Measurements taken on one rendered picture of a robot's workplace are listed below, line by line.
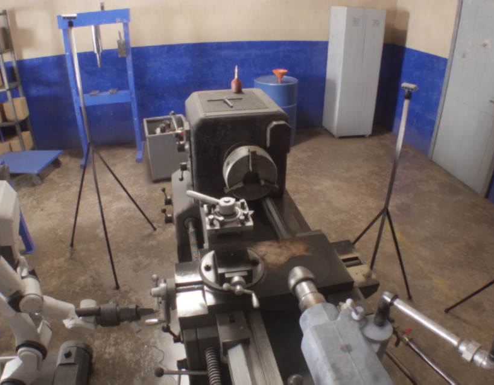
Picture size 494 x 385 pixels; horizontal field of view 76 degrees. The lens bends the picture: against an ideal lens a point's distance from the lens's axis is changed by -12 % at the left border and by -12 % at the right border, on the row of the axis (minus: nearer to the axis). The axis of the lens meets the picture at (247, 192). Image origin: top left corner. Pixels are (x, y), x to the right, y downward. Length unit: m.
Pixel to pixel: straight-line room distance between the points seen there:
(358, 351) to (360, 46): 4.55
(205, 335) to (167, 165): 2.84
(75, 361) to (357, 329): 1.62
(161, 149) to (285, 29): 2.47
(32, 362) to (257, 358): 1.05
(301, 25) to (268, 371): 4.69
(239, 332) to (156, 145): 2.89
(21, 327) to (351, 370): 1.34
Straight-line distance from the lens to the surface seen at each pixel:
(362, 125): 5.44
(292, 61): 5.32
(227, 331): 1.27
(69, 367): 2.19
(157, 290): 1.43
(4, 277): 1.28
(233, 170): 1.67
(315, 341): 0.91
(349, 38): 5.03
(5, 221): 1.32
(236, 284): 1.22
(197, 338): 1.37
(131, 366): 2.32
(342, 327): 0.94
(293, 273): 1.12
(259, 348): 1.28
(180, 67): 5.05
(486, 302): 3.06
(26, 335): 1.77
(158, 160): 3.96
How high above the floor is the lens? 1.87
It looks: 30 degrees down
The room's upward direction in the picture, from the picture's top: straight up
